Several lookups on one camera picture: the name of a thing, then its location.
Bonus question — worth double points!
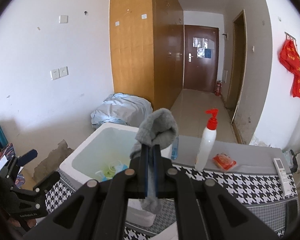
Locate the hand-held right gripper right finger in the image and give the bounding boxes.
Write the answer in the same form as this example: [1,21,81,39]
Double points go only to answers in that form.
[151,145,280,240]

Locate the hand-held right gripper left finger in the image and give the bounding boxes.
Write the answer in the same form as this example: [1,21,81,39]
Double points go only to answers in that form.
[22,142,150,240]

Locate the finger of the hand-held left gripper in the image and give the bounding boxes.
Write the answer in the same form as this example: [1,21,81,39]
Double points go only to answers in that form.
[15,171,61,200]
[5,149,38,180]

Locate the clear cups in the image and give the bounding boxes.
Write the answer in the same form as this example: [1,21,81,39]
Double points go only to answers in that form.
[109,159,130,174]

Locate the yellow sponge cloth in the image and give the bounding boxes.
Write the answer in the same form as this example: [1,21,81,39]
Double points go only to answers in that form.
[101,164,115,178]

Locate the grey sock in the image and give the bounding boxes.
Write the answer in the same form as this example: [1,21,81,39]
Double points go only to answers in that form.
[129,108,179,212]

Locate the white foam box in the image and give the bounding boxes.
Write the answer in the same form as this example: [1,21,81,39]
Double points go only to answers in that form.
[59,123,174,227]

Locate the person's left hand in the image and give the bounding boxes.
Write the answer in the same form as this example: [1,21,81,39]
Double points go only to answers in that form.
[7,217,38,233]

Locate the colourful printed box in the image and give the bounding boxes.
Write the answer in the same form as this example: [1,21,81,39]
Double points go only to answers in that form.
[0,142,23,188]

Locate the clear blue plastic bottle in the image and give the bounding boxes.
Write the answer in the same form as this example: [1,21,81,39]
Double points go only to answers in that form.
[170,136,180,160]

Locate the teal bottle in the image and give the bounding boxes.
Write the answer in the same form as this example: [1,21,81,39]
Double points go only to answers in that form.
[0,125,8,149]

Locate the white pump bottle red cap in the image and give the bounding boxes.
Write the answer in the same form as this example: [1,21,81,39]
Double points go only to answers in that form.
[194,109,219,171]

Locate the red snack packet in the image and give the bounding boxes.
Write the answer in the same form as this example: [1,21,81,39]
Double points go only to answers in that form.
[212,152,238,172]

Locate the light blue cloth pile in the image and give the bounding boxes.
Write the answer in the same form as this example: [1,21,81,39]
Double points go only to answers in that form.
[91,93,153,130]

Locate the houndstooth tablecloth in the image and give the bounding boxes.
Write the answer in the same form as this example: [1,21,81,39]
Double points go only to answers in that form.
[44,135,300,240]

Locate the dark brown entrance door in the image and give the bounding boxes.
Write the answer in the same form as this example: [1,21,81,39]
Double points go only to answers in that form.
[183,24,219,90]

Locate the wooden wardrobe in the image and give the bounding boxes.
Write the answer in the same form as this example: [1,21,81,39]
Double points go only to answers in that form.
[109,0,184,104]

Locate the white remote control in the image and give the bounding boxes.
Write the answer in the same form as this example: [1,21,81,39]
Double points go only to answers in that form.
[273,157,296,197]

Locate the white door notice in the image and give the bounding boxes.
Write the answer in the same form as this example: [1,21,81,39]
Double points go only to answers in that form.
[192,37,207,57]

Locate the red plastic bag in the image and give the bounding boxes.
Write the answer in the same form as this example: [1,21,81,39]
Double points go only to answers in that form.
[279,39,300,73]
[291,70,300,100]

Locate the brown side door frame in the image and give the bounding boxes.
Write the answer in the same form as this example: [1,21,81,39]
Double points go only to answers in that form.
[226,9,247,124]

